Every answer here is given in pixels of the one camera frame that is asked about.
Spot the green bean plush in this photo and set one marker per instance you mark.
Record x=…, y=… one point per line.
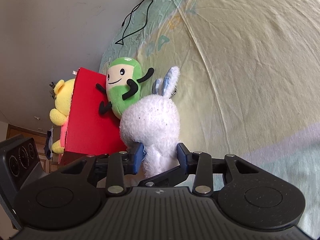
x=123, y=83

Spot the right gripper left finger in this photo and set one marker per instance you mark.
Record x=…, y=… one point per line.
x=132, y=158

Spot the red cardboard box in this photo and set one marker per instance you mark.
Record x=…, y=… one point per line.
x=88, y=132

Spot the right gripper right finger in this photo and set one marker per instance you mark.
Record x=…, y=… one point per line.
x=188, y=160

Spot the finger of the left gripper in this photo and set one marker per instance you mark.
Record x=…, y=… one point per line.
x=170, y=178

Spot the white plush bunny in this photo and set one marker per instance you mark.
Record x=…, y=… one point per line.
x=154, y=121

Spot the yellow tiger plush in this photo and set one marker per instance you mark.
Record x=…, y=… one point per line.
x=59, y=115

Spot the green bed sheet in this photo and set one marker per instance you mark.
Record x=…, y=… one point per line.
x=249, y=82

